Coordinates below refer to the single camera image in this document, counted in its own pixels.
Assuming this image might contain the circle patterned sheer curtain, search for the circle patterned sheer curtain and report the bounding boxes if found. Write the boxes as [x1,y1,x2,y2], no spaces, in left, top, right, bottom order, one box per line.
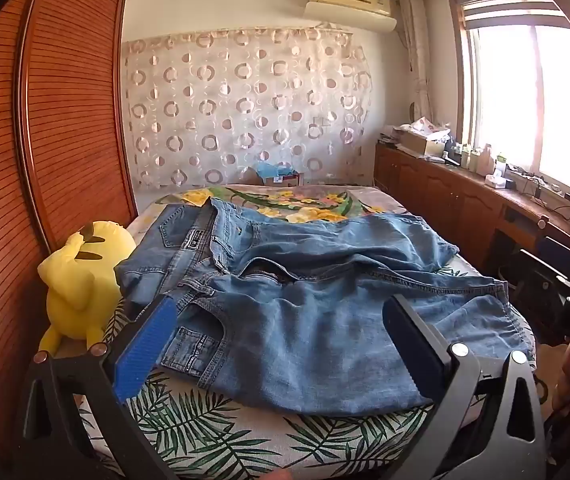
[123,24,374,191]

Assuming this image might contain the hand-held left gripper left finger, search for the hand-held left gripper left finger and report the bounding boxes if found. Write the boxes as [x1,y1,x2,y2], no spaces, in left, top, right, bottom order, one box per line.
[20,294,180,480]

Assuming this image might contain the white power strip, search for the white power strip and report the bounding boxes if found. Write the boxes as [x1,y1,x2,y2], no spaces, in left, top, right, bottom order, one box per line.
[507,169,564,196]

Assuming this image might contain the white wall air conditioner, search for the white wall air conditioner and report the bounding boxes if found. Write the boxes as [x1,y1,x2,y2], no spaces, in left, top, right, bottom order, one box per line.
[304,0,398,32]

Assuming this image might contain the long wooden cabinet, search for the long wooden cabinet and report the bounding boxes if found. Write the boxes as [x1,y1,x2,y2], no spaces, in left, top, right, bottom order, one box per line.
[375,141,570,281]

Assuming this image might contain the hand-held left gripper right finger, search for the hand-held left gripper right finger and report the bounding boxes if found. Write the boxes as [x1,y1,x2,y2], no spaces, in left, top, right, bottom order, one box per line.
[381,294,548,480]

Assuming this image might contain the beige window curtain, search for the beige window curtain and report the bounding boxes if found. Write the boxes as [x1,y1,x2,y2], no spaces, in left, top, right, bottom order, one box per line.
[398,0,432,127]

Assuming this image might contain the blue denim pants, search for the blue denim pants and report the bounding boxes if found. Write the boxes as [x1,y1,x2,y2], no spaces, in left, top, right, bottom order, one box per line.
[114,197,526,417]

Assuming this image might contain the floral blanket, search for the floral blanket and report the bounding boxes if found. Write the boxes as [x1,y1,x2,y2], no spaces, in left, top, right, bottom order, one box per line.
[130,183,410,233]

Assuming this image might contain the open cardboard box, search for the open cardboard box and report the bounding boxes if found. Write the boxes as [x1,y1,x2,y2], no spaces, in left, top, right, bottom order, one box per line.
[395,116,453,157]

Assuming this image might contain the leaf print bed sheet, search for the leaf print bed sheet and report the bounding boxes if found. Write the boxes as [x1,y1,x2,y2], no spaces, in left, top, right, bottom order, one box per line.
[76,250,538,480]

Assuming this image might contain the wooden slatted wardrobe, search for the wooden slatted wardrobe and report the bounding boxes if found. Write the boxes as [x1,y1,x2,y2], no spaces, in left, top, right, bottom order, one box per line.
[0,0,138,466]

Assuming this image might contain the wooden framed window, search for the wooden framed window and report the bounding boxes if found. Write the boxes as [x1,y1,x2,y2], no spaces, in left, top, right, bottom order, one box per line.
[447,0,570,211]

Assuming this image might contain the yellow plush toy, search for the yellow plush toy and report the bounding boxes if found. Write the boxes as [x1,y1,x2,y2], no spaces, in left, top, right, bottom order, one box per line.
[37,220,137,352]

